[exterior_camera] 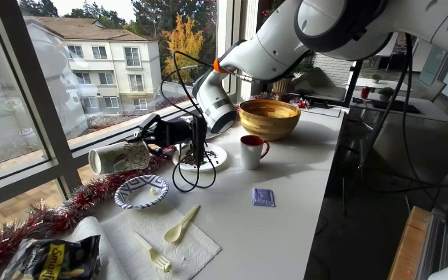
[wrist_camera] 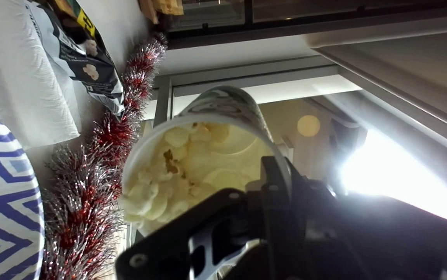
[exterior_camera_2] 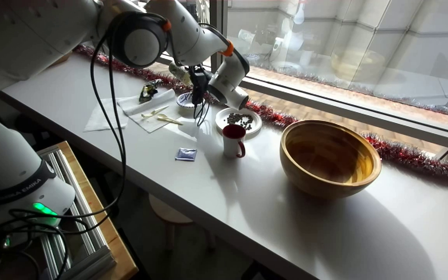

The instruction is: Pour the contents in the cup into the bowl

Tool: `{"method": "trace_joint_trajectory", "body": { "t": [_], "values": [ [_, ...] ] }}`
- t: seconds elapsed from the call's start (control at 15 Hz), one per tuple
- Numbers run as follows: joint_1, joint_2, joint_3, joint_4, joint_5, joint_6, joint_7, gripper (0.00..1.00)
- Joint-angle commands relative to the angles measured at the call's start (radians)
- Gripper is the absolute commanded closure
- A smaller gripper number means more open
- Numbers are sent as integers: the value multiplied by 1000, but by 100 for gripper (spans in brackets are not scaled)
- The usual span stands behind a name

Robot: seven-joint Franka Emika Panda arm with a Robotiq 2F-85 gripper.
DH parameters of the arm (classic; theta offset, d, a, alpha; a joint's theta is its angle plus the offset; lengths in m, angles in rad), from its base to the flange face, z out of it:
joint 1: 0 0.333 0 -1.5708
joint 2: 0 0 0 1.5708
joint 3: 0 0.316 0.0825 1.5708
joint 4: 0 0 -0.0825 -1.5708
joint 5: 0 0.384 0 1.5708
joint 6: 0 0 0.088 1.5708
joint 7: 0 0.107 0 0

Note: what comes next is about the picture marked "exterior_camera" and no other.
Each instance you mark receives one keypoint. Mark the large wooden bowl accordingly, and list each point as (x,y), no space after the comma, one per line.
(269,119)

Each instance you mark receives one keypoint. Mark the white round plate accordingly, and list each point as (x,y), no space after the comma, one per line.
(215,156)

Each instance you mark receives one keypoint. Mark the white mug red inside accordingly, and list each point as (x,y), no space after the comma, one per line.
(252,152)

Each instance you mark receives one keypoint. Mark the small green potted plant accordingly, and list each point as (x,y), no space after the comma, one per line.
(386,94)

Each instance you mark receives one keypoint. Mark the tan tree pot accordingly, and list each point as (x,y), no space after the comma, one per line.
(280,86)

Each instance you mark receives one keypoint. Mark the pale food pieces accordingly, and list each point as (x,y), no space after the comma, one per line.
(154,190)

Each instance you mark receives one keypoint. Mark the blue patterned paper bowl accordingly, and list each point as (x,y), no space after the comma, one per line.
(140,192)

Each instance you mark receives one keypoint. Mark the dark food crumbs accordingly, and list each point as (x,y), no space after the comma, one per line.
(187,158)

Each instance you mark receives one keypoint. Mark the pale plastic spoon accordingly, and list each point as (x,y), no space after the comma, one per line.
(181,226)

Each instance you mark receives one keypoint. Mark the white paper napkin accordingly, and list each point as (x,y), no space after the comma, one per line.
(193,250)

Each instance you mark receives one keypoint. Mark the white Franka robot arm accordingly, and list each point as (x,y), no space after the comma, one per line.
(286,47)

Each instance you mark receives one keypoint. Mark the small blue packet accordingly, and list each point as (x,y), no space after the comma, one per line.
(263,198)

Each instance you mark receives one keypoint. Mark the white background table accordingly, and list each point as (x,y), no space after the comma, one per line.
(426,110)

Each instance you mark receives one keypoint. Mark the black yellow chip bag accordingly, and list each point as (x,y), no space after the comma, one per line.
(53,257)

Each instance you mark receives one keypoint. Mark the black slanted pole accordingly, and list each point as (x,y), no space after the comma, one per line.
(353,83)

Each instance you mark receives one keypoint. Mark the red tinsel garland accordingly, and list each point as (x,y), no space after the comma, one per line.
(94,192)

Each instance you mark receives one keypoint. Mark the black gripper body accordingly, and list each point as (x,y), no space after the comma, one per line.
(171,133)

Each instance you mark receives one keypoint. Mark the pale plastic fork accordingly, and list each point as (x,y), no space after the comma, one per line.
(156,257)

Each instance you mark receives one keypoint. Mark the small red cup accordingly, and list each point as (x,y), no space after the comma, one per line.
(364,92)

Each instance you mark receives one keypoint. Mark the grey chair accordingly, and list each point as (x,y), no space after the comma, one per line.
(416,150)

